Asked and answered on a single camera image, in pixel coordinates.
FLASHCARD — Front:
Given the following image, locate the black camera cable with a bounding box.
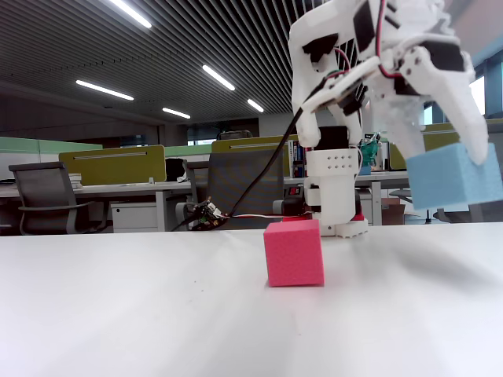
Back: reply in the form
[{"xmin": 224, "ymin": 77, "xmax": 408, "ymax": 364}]
[{"xmin": 171, "ymin": 105, "xmax": 306, "ymax": 232}]

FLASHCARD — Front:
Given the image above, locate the black device red display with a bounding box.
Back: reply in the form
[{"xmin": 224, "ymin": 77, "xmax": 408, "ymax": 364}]
[{"xmin": 282, "ymin": 185, "xmax": 307, "ymax": 202}]

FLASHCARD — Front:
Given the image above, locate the red foam cube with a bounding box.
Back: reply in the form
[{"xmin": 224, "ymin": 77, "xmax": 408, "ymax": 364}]
[{"xmin": 263, "ymin": 218, "xmax": 326, "ymax": 287}]

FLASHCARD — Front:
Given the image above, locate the small controller circuit board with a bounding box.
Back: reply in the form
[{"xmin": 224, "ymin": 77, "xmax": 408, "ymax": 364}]
[{"xmin": 191, "ymin": 199, "xmax": 228, "ymax": 232}]

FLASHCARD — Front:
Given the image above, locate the olive yellow partition panel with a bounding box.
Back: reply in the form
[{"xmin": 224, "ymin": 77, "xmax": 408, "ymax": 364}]
[
  {"xmin": 58, "ymin": 144, "xmax": 166, "ymax": 186},
  {"xmin": 211, "ymin": 135, "xmax": 294, "ymax": 178},
  {"xmin": 388, "ymin": 119, "xmax": 503, "ymax": 170}
]

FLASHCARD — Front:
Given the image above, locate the dark bag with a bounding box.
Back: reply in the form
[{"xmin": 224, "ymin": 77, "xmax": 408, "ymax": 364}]
[{"xmin": 215, "ymin": 129, "xmax": 253, "ymax": 141}]

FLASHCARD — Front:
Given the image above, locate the blue foam cube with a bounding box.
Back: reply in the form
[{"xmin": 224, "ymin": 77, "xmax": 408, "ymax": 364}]
[{"xmin": 406, "ymin": 141, "xmax": 503, "ymax": 210}]

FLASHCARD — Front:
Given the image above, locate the red white servo wire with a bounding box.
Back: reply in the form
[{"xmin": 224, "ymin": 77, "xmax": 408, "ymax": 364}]
[{"xmin": 226, "ymin": 211, "xmax": 315, "ymax": 220}]

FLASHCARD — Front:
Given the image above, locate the row of books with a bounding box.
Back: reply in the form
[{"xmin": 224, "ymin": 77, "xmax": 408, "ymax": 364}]
[{"xmin": 286, "ymin": 140, "xmax": 308, "ymax": 178}]

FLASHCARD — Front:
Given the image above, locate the small green desktop object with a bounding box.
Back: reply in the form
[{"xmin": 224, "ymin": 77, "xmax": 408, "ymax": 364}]
[{"xmin": 359, "ymin": 132, "xmax": 390, "ymax": 174}]

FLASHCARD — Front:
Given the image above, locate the black bag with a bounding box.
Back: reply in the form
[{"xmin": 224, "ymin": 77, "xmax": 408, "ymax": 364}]
[{"xmin": 164, "ymin": 157, "xmax": 189, "ymax": 184}]

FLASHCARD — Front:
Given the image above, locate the light green partition panel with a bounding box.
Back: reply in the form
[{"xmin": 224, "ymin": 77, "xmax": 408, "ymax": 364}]
[{"xmin": 0, "ymin": 136, "xmax": 104, "ymax": 166}]

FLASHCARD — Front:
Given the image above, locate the grey office chair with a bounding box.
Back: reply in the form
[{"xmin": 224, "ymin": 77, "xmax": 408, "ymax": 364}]
[{"xmin": 8, "ymin": 160, "xmax": 109, "ymax": 236}]

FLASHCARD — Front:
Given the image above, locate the white office desk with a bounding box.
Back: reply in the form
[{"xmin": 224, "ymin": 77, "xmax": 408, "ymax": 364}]
[
  {"xmin": 282, "ymin": 170, "xmax": 412, "ymax": 227},
  {"xmin": 0, "ymin": 181, "xmax": 209, "ymax": 236}
]

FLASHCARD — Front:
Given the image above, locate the brown cardboard box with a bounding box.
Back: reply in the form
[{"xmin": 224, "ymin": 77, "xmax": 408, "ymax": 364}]
[{"xmin": 380, "ymin": 197, "xmax": 406, "ymax": 226}]

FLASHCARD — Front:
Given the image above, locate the dark mesh office chair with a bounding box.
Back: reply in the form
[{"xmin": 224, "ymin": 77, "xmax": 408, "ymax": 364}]
[{"xmin": 174, "ymin": 148, "xmax": 285, "ymax": 231}]

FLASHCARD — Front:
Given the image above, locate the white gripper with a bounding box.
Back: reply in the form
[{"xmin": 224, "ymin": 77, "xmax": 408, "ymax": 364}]
[{"xmin": 353, "ymin": 0, "xmax": 490, "ymax": 165}]

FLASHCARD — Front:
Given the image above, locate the white drawer cabinet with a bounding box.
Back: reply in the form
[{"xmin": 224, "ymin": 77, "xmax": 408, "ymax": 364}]
[{"xmin": 109, "ymin": 200, "xmax": 159, "ymax": 233}]

